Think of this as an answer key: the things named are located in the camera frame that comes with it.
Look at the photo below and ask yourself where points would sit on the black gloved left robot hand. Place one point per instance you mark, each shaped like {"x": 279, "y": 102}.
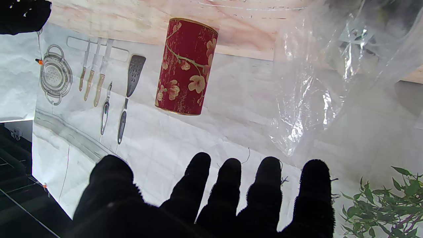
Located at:
{"x": 198, "y": 221}

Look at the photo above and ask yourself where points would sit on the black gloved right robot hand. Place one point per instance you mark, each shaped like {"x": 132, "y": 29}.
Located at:
{"x": 19, "y": 15}

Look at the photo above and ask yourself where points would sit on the red floral tea canister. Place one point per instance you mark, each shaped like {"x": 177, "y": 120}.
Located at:
{"x": 185, "y": 59}

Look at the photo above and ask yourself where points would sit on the clear plastic bag of teabags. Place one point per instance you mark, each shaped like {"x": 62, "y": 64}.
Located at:
{"x": 347, "y": 66}

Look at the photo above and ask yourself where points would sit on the black slotted spatula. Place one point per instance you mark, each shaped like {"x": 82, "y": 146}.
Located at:
{"x": 134, "y": 72}

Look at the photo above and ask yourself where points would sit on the green leafy plant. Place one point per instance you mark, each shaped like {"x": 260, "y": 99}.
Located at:
{"x": 383, "y": 211}

